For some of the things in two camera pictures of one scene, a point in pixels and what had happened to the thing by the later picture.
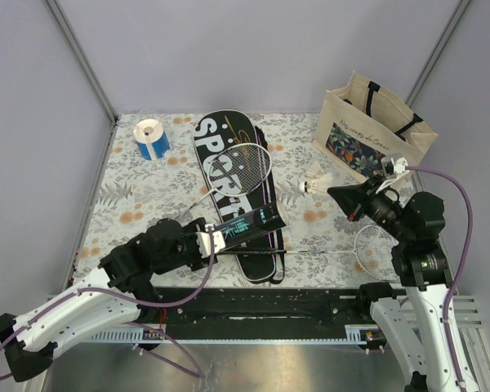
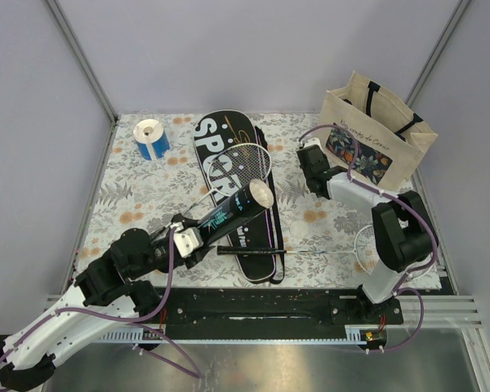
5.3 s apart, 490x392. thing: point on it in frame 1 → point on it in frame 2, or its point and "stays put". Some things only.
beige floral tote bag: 360,122 stays put
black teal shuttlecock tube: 262,221 → 256,196
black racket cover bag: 238,167 stays put
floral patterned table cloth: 152,171 stays put
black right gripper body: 382,209 → 309,176
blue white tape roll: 151,138 stays put
